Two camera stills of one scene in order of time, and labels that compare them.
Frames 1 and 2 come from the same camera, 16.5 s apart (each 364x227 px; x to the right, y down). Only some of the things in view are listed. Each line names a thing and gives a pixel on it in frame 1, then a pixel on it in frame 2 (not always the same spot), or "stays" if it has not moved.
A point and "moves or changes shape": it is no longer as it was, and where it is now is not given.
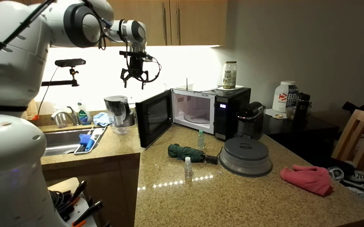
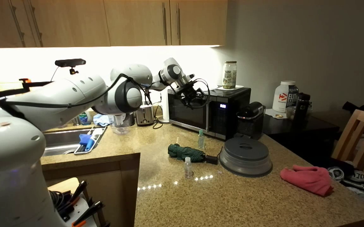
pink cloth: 312,178 stays
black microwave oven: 204,110 moves or changes shape
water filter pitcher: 122,115 stays
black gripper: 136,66 -> 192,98
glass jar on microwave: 228,75 stays
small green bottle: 201,139 stays
